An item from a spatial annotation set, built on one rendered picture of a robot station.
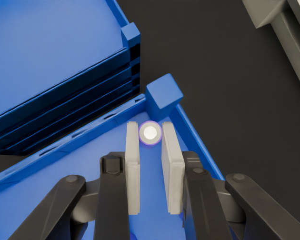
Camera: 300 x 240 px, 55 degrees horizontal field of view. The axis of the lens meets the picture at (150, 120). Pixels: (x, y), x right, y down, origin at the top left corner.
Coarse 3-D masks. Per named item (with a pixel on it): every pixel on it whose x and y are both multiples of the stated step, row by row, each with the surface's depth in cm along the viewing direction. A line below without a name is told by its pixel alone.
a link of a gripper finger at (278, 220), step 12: (228, 180) 13; (240, 180) 13; (252, 180) 13; (240, 192) 12; (252, 192) 12; (264, 192) 12; (240, 204) 12; (252, 204) 11; (264, 204) 11; (276, 204) 11; (252, 216) 11; (264, 216) 11; (276, 216) 11; (288, 216) 11; (240, 228) 13; (252, 228) 11; (264, 228) 10; (276, 228) 10; (288, 228) 10
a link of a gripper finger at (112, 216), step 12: (108, 156) 14; (120, 156) 14; (108, 168) 14; (120, 168) 14; (108, 180) 13; (120, 180) 13; (108, 192) 12; (120, 192) 12; (108, 204) 11; (120, 204) 11; (96, 216) 11; (108, 216) 11; (120, 216) 11; (96, 228) 10; (108, 228) 10; (120, 228) 10
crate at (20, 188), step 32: (160, 96) 19; (96, 128) 22; (192, 128) 22; (32, 160) 21; (64, 160) 26; (96, 160) 26; (160, 160) 26; (0, 192) 25; (32, 192) 26; (160, 192) 26; (0, 224) 25; (160, 224) 26
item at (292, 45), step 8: (280, 16) 68; (288, 16) 67; (272, 24) 72; (280, 24) 69; (288, 24) 67; (296, 24) 67; (280, 32) 70; (288, 32) 67; (296, 32) 67; (280, 40) 71; (288, 40) 68; (296, 40) 67; (288, 48) 70; (296, 48) 67; (288, 56) 71; (296, 56) 68; (296, 64) 69; (296, 72) 70
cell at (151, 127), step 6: (150, 120) 21; (144, 126) 20; (150, 126) 20; (156, 126) 21; (138, 132) 20; (144, 132) 20; (150, 132) 20; (156, 132) 20; (144, 138) 20; (150, 138) 20; (156, 138) 20; (144, 144) 20; (150, 144) 20
